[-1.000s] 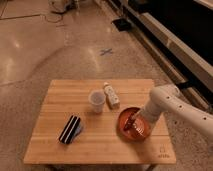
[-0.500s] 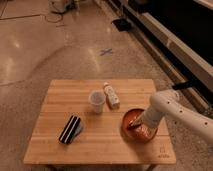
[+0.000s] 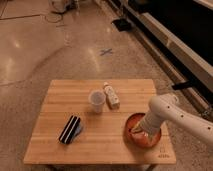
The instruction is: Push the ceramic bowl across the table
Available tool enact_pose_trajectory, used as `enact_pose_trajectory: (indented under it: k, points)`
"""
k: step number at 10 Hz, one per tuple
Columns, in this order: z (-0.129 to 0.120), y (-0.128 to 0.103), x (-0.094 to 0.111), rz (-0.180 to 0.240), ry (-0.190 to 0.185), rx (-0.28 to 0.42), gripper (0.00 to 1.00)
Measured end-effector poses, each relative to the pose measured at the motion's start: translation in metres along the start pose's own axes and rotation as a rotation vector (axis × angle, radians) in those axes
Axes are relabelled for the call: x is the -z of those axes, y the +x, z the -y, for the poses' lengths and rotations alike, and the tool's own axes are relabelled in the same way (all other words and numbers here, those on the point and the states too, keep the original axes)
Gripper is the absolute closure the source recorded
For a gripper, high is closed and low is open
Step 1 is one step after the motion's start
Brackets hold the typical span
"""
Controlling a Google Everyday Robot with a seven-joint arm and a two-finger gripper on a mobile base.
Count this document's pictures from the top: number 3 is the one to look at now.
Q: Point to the orange ceramic bowl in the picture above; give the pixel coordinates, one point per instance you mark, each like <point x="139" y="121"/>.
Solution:
<point x="140" y="139"/>

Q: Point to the wooden folding table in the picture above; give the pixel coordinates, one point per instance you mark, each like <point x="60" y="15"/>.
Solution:
<point x="101" y="140"/>

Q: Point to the white machine base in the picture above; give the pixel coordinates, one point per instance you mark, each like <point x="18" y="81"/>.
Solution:
<point x="60" y="6"/>

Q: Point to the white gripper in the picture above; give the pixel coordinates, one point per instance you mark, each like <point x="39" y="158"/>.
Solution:
<point x="136" y="129"/>

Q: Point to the translucent plastic cup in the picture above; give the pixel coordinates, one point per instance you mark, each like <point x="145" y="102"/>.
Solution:
<point x="97" y="100"/>

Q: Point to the long white black bench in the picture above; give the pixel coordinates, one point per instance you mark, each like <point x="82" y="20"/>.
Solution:
<point x="179" y="35"/>

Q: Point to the black floor plate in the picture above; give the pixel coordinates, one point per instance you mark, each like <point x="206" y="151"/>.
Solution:
<point x="122" y="24"/>

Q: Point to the small beige bottle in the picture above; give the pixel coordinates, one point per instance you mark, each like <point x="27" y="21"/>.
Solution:
<point x="112" y="97"/>

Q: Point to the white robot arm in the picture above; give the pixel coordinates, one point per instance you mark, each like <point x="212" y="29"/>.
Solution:
<point x="166" y="107"/>

